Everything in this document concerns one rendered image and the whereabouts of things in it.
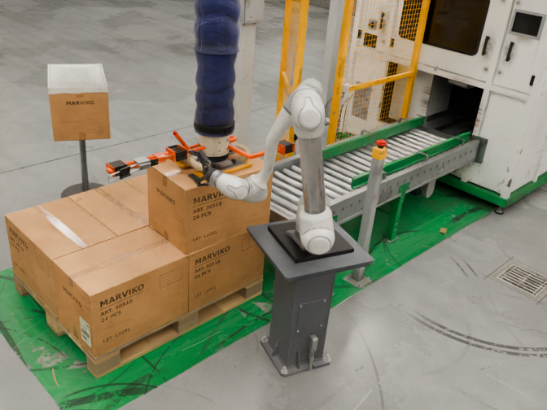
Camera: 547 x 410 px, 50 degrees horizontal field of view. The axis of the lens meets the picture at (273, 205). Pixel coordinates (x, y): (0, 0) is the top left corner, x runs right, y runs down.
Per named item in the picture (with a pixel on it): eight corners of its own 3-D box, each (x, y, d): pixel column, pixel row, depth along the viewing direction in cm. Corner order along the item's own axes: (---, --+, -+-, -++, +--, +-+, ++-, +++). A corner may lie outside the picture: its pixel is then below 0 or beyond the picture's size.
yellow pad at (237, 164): (241, 160, 342) (241, 152, 339) (251, 166, 335) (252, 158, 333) (193, 174, 320) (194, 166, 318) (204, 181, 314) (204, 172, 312)
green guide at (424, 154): (465, 140, 512) (467, 130, 508) (476, 143, 505) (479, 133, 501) (350, 188, 409) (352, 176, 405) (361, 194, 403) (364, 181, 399)
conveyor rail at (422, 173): (470, 159, 514) (475, 138, 505) (475, 160, 511) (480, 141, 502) (285, 244, 366) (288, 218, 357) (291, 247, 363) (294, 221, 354)
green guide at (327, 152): (413, 121, 544) (416, 112, 540) (423, 124, 538) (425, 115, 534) (295, 162, 442) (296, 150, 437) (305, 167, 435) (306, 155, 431)
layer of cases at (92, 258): (172, 214, 440) (172, 166, 421) (263, 275, 380) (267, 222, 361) (13, 270, 363) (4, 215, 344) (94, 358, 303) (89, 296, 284)
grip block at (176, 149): (177, 153, 319) (177, 143, 316) (188, 159, 313) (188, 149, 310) (164, 156, 313) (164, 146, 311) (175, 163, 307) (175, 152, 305)
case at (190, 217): (229, 198, 383) (233, 142, 365) (269, 225, 357) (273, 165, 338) (148, 224, 348) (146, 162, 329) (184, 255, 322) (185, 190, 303)
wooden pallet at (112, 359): (172, 230, 447) (172, 214, 440) (261, 293, 386) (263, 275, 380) (15, 289, 370) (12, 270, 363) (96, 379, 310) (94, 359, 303)
